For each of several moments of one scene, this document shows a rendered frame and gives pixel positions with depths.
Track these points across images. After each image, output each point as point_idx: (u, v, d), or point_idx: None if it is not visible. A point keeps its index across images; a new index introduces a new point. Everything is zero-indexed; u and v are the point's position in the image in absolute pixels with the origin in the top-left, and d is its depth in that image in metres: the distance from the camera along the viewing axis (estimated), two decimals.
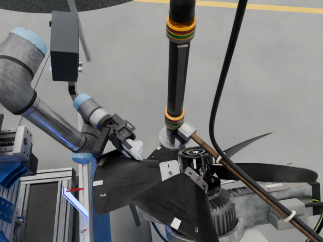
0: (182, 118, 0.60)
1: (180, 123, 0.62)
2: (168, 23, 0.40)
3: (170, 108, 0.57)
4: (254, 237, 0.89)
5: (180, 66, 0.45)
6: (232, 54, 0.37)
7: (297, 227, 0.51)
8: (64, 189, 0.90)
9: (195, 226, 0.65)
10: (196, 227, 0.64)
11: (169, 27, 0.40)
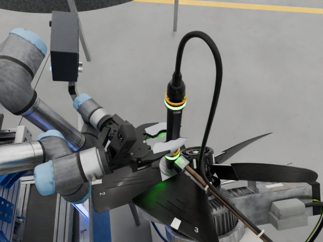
0: (178, 153, 0.76)
1: (176, 157, 0.78)
2: (167, 99, 0.55)
3: None
4: (254, 237, 0.89)
5: (175, 123, 0.61)
6: (211, 125, 0.53)
7: None
8: None
9: (195, 226, 0.65)
10: (196, 227, 0.64)
11: (167, 102, 0.55)
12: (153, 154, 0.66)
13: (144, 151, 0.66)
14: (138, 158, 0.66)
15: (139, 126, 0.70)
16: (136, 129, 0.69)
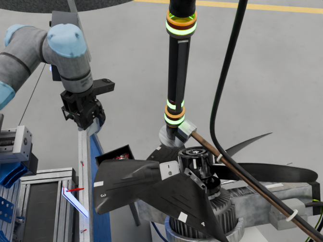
0: (182, 115, 0.60)
1: (180, 121, 0.61)
2: (168, 18, 0.39)
3: (170, 106, 0.57)
4: (254, 237, 0.89)
5: (180, 62, 0.44)
6: (234, 49, 0.36)
7: (299, 226, 0.50)
8: (64, 189, 0.90)
9: (106, 193, 0.91)
10: (105, 194, 0.90)
11: (169, 22, 0.39)
12: None
13: None
14: None
15: None
16: None
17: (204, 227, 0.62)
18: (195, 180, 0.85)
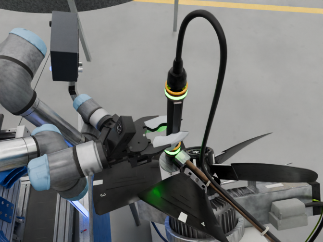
0: (178, 148, 0.73)
1: (177, 152, 0.75)
2: (167, 88, 0.52)
3: None
4: (254, 237, 0.89)
5: (175, 114, 0.58)
6: (214, 114, 0.50)
7: (270, 240, 0.64)
8: None
9: (106, 193, 0.90)
10: (105, 194, 0.90)
11: (167, 91, 0.52)
12: (153, 148, 0.63)
13: (143, 145, 0.63)
14: (137, 152, 0.64)
15: (138, 119, 0.67)
16: (135, 122, 0.66)
17: (204, 227, 0.62)
18: (195, 180, 0.85)
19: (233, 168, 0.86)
